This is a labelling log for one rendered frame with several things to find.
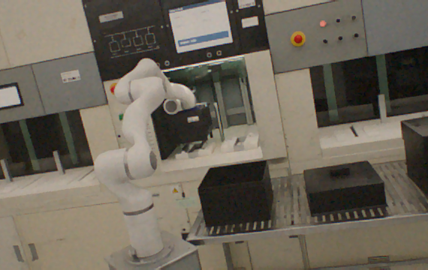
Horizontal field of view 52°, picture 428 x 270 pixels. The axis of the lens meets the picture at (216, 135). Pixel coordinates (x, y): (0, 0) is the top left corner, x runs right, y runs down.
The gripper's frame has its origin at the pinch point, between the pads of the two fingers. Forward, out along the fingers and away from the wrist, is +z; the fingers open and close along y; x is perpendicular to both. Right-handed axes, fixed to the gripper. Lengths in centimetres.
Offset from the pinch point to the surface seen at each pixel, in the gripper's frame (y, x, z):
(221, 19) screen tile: 34, 37, -30
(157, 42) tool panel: -0.2, 32.7, -30.1
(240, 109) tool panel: 22, -23, 59
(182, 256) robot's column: 14, -46, -104
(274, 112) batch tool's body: 51, -11, -35
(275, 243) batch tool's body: 40, -83, -30
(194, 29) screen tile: 19, 35, -30
